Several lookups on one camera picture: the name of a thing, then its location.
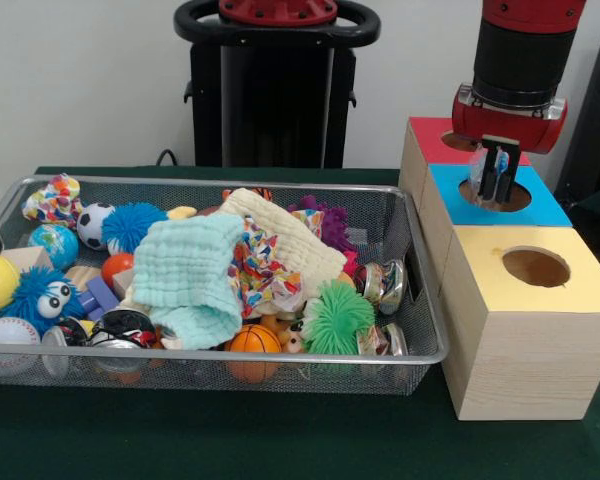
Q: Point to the wooden box with three holes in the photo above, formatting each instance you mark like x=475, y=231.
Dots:
x=530, y=360

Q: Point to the red robot arm base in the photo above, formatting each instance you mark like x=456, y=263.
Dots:
x=280, y=12

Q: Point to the small blue spiky ball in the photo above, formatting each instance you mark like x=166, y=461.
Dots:
x=130, y=225

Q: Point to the green spiky ball toy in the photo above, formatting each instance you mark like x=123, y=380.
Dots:
x=337, y=320

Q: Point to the orange toy basketball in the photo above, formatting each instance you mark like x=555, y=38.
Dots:
x=255, y=340

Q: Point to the cream waffle cloth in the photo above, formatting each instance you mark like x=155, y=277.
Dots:
x=310, y=245

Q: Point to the mint waffle cloth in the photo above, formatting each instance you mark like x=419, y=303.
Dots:
x=185, y=265

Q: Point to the purple spiky ball toy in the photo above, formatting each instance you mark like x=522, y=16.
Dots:
x=330, y=220

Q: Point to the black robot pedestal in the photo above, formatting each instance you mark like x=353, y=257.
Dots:
x=280, y=100

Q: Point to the dark green tablecloth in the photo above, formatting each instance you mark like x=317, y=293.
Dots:
x=280, y=440

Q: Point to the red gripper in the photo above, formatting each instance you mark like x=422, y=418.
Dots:
x=505, y=127

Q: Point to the shallow mesh bin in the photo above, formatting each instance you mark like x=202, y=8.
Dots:
x=330, y=375

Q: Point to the blue spiky ball with eyes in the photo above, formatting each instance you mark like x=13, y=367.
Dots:
x=30, y=295

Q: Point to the multicolour patterned fabric bow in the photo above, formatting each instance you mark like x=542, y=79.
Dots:
x=265, y=270

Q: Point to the small soccer ball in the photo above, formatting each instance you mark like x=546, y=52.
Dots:
x=94, y=225

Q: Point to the small orange-red ball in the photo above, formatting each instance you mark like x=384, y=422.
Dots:
x=115, y=267

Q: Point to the small blue globe ball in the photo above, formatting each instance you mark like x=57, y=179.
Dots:
x=55, y=245

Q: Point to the white toy baseball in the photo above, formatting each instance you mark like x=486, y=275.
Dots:
x=7, y=332

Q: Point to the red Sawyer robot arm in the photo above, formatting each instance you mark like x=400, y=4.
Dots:
x=525, y=50

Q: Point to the crushed clear plastic bottle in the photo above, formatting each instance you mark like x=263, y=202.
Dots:
x=480, y=170

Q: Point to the multicolour dotted fabric scrap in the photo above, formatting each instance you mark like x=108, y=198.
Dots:
x=52, y=200

